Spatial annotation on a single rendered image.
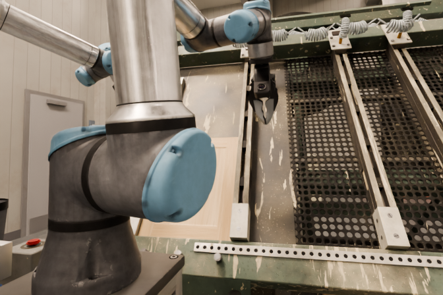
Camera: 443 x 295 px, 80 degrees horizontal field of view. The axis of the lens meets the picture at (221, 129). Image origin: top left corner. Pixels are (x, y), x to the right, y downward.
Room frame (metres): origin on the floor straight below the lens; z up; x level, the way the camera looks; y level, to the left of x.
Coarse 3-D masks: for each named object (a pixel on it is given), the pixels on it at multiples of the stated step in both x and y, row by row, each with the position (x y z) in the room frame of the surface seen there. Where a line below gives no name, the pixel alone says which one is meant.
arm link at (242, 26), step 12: (240, 12) 0.59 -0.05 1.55; (252, 12) 0.62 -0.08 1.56; (216, 24) 0.65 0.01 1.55; (228, 24) 0.61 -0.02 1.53; (240, 24) 0.60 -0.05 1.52; (252, 24) 0.60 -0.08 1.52; (264, 24) 0.67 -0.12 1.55; (216, 36) 0.66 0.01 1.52; (228, 36) 0.62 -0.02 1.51; (240, 36) 0.61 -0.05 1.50; (252, 36) 0.63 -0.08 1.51
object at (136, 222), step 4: (184, 80) 1.59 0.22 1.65; (184, 84) 1.59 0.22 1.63; (132, 220) 1.07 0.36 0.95; (136, 220) 1.07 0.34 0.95; (140, 220) 1.08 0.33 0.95; (132, 224) 1.06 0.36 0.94; (136, 224) 1.06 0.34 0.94; (140, 224) 1.08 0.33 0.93; (136, 228) 1.05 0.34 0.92; (136, 232) 1.05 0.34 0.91
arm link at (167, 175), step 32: (128, 0) 0.29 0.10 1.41; (160, 0) 0.31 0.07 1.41; (128, 32) 0.30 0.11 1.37; (160, 32) 0.31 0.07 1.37; (128, 64) 0.30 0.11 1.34; (160, 64) 0.31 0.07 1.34; (128, 96) 0.31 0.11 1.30; (160, 96) 0.31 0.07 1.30; (128, 128) 0.30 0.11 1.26; (160, 128) 0.30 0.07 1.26; (192, 128) 0.32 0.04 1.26; (96, 160) 0.34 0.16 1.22; (128, 160) 0.30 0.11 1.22; (160, 160) 0.29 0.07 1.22; (192, 160) 0.32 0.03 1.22; (96, 192) 0.34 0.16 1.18; (128, 192) 0.31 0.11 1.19; (160, 192) 0.28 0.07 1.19; (192, 192) 0.32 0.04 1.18
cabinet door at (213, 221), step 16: (224, 144) 1.24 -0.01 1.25; (224, 160) 1.19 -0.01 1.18; (224, 176) 1.14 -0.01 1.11; (224, 192) 1.10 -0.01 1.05; (208, 208) 1.07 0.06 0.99; (224, 208) 1.05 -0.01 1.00; (144, 224) 1.08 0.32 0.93; (160, 224) 1.07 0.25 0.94; (176, 224) 1.05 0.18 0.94; (192, 224) 1.04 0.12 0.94; (208, 224) 1.03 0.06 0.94; (224, 224) 1.02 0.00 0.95
